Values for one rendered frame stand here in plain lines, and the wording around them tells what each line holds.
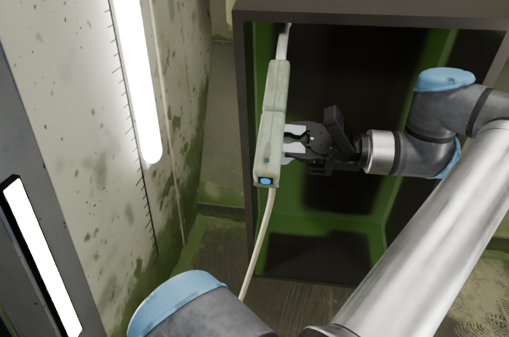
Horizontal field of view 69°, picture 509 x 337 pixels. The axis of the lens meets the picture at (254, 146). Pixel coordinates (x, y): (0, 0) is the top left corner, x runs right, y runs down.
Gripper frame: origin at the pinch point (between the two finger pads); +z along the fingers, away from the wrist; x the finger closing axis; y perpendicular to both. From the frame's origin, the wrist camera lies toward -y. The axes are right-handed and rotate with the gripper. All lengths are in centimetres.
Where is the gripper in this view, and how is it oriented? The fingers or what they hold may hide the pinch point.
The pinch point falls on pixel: (267, 137)
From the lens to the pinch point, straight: 75.7
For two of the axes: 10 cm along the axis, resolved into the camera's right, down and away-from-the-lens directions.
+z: -9.9, -0.7, 0.9
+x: 1.1, -8.1, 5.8
